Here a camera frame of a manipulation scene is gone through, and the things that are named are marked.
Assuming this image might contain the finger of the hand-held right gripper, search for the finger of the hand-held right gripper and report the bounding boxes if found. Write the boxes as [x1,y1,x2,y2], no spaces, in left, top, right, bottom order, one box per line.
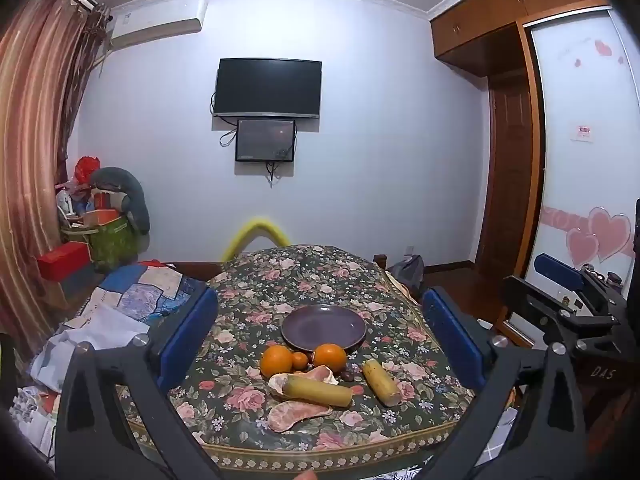
[500,275,622,357]
[532,253,626,313]

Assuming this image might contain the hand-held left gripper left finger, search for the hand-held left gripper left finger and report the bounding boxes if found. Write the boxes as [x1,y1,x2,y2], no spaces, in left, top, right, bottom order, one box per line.
[55,286,224,480]

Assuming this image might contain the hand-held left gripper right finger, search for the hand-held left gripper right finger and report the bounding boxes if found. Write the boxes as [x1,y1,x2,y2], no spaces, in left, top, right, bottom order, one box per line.
[415,286,587,480]

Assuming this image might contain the orange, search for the orange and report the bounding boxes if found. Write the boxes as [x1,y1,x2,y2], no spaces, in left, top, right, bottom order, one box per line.
[313,342,348,371]
[260,344,294,378]

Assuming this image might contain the purple plate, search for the purple plate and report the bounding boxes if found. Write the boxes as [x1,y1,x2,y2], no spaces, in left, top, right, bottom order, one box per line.
[280,304,367,352]

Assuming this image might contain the blue patchwork quilt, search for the blue patchwork quilt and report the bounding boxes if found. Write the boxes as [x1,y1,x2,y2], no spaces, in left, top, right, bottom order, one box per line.
[75,262,211,332]

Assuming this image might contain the grey backpack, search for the grey backpack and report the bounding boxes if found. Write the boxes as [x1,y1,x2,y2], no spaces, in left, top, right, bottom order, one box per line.
[387,254,426,302]

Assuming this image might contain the white cloth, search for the white cloth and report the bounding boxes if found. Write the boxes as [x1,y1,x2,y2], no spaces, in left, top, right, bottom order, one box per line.
[30,305,151,392]

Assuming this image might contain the brown wooden door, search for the brown wooden door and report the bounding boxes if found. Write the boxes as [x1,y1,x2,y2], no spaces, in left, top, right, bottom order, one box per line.
[474,24,547,279]

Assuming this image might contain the yellow foam hoop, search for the yellow foam hoop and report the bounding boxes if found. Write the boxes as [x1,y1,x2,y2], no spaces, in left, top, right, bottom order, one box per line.
[221,217,290,264]

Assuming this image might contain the floral blanket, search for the floral blanket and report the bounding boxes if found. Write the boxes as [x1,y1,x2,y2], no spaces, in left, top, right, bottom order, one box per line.
[112,244,517,472]

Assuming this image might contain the orange cardboard box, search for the orange cardboard box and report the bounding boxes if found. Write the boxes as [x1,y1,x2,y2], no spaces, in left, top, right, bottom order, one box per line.
[82,207,122,229]

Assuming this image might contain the red box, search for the red box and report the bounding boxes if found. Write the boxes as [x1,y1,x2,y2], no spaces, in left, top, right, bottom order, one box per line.
[37,241,92,281]

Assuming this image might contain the grey plush toy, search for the grey plush toy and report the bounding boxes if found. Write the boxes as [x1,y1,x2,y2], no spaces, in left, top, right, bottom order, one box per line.
[91,166,151,235]

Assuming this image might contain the heart print sliding door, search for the heart print sliding door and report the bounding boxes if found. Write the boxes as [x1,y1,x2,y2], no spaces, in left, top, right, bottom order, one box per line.
[529,6,640,287]

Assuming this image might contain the red bag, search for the red bag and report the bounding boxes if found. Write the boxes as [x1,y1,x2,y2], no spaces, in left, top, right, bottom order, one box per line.
[74,155,101,184]

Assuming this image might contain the wooden overhead cabinet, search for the wooden overhead cabinet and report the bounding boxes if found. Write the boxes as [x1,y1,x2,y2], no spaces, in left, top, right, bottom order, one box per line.
[429,0,612,79]

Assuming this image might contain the striped pink curtain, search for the striped pink curtain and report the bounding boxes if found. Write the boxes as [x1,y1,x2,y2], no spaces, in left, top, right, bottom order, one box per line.
[0,0,114,361]

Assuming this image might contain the white air conditioner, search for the white air conditioner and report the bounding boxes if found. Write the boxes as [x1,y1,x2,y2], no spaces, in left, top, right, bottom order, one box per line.
[108,0,209,51]

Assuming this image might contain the small wall monitor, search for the small wall monitor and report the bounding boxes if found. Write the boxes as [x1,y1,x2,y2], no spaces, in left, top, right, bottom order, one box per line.
[235,118,297,164]

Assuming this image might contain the wall television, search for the wall television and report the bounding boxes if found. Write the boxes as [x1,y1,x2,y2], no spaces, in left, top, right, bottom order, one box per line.
[213,57,323,119]

